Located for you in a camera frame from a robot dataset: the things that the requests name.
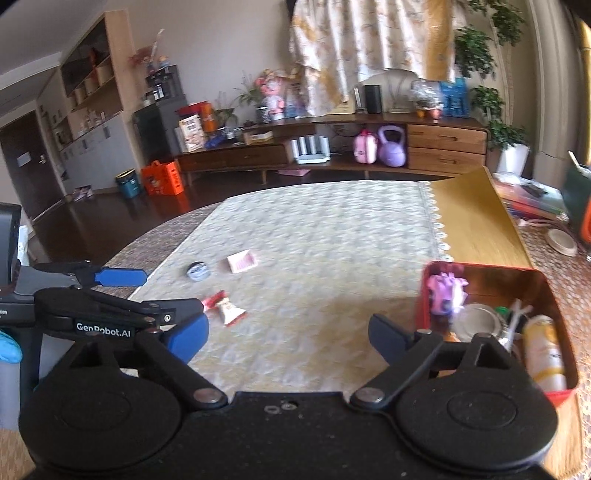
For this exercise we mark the printed snack box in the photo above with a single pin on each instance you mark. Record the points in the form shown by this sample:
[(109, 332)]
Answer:
[(191, 134)]

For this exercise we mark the yellow white plastic bottle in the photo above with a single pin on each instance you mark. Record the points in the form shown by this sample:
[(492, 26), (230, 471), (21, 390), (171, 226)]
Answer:
[(545, 353)]

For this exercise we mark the black speaker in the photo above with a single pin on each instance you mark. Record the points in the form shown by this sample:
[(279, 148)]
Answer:
[(373, 98)]

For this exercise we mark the clear bag of fruit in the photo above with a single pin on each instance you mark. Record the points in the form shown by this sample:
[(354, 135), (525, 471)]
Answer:
[(425, 97)]

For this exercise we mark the white router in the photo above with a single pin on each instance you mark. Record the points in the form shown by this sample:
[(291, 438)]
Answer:
[(311, 150)]

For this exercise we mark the stack of books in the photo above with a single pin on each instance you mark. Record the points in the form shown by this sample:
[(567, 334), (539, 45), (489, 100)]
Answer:
[(531, 203)]

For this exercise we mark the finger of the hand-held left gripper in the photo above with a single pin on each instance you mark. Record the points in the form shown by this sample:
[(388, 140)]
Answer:
[(180, 307), (122, 277)]

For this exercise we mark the wooden wall cabinet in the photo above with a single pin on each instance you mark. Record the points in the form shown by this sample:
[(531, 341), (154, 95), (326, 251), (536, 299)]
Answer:
[(87, 101)]

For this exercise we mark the tall green potted tree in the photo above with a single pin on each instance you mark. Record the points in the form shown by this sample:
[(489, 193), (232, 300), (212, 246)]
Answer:
[(498, 92)]

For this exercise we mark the white round dish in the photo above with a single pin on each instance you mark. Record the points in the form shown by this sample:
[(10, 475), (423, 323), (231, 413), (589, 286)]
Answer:
[(561, 241)]

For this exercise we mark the pink doll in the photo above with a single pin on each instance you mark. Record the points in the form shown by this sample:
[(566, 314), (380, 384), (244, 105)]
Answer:
[(272, 94)]

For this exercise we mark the pink toy case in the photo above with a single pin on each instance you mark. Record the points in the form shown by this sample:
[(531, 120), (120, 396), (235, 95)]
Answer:
[(366, 147)]

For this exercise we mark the orange gift bag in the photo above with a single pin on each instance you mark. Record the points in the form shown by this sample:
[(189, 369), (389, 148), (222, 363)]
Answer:
[(161, 179)]

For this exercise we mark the floral cover cloth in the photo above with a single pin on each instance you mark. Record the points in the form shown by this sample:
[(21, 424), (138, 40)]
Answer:
[(374, 46)]

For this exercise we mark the teal bucket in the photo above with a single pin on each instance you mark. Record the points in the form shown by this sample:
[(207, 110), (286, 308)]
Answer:
[(128, 183)]

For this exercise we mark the purple kettlebell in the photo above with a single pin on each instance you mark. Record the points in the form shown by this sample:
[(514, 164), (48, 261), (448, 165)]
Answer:
[(392, 150)]

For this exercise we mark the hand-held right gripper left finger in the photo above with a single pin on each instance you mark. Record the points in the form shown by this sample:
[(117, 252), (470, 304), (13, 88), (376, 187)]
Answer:
[(189, 339)]

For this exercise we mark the small plant in dark pot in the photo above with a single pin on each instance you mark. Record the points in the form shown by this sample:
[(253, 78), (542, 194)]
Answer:
[(258, 108)]

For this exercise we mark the wooden media cabinet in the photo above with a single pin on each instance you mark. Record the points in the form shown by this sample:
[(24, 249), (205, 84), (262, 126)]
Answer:
[(438, 138)]

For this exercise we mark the black fridge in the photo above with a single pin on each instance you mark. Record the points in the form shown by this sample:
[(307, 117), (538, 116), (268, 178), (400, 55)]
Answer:
[(154, 134)]

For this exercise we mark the pink ribbed soap dish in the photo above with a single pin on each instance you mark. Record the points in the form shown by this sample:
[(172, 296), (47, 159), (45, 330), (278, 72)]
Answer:
[(241, 262)]

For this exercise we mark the dark green container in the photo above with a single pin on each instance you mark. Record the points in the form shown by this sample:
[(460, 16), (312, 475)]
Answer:
[(579, 194)]

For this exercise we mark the purple spiky toy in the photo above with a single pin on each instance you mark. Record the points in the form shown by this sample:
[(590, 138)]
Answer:
[(443, 293)]

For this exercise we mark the round metal lid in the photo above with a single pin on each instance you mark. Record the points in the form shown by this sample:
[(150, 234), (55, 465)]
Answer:
[(475, 323)]

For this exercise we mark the dark wooden door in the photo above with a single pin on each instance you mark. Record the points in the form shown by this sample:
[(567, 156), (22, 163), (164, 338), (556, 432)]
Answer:
[(27, 161)]

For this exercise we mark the red tin box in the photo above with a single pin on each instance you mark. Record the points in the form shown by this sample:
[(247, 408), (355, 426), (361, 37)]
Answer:
[(498, 281)]

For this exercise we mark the blue picture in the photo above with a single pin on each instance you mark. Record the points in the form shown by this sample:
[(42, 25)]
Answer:
[(455, 97)]

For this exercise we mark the grey black tape measure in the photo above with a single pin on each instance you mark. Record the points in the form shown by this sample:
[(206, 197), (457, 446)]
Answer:
[(199, 271)]

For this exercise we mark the pair of shoes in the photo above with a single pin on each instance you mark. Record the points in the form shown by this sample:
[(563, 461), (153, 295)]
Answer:
[(83, 193)]

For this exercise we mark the white plant pot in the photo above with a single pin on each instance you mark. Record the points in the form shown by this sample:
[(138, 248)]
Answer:
[(513, 159)]

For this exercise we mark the red orange carton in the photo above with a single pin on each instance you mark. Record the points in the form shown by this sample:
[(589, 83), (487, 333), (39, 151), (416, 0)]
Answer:
[(205, 115)]

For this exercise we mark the person's left hand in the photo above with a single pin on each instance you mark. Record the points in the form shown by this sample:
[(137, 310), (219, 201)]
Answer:
[(9, 346)]

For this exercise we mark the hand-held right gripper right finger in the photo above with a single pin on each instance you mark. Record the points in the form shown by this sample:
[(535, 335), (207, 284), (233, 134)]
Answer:
[(388, 339)]

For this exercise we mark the white plastic piece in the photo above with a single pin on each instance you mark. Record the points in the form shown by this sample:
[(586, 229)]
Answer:
[(515, 318)]

